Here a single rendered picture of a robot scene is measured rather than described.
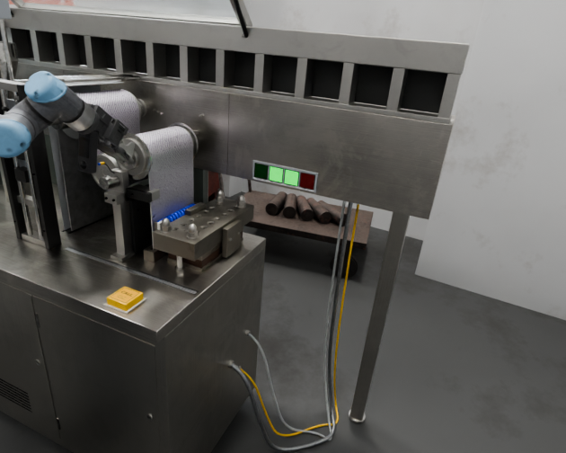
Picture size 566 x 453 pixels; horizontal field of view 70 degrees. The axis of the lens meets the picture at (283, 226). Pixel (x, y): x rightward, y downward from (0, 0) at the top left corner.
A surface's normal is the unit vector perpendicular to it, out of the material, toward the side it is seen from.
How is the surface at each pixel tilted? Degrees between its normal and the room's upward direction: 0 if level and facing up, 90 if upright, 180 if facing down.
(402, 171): 90
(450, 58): 90
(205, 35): 90
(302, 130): 90
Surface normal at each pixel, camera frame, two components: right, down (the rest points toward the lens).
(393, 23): -0.47, 0.33
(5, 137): 0.34, 0.42
